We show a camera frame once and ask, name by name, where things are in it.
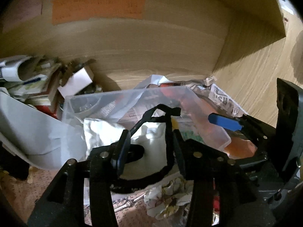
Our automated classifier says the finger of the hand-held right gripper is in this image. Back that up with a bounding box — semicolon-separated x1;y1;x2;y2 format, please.
233;153;269;169
208;113;276;148

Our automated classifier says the small white cardboard box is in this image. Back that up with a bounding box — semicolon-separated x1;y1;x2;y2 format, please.
57;67;94;99

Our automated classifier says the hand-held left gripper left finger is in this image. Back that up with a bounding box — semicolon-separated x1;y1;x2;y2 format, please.
28;130;131;227

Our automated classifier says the white cloth with black trim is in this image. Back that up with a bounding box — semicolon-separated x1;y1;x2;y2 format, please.
83;104;182;194

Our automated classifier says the pink paper label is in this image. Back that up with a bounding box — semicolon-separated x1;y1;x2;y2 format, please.
2;0;43;33

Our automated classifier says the orange plastic packet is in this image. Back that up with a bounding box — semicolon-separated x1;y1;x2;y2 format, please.
223;135;258;159

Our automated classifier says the orange paper label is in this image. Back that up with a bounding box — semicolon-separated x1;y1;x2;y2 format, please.
52;0;146;25

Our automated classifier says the clear plastic bin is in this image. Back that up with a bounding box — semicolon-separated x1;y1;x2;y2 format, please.
62;85;231;152

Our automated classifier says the newspaper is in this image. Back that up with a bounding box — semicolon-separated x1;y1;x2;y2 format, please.
189;76;249;119

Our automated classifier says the white plastic bag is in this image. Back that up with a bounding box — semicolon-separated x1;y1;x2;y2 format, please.
0;92;88;171

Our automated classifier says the large cardboard box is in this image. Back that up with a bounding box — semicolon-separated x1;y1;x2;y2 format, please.
0;0;287;95

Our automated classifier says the crumpled floral paper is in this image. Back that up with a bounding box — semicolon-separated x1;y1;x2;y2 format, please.
144;177;195;221

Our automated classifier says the pile of books and papers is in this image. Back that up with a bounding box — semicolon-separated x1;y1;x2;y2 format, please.
0;55;65;119

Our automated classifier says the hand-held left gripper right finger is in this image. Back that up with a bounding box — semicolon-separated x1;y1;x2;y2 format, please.
172;131;259;227

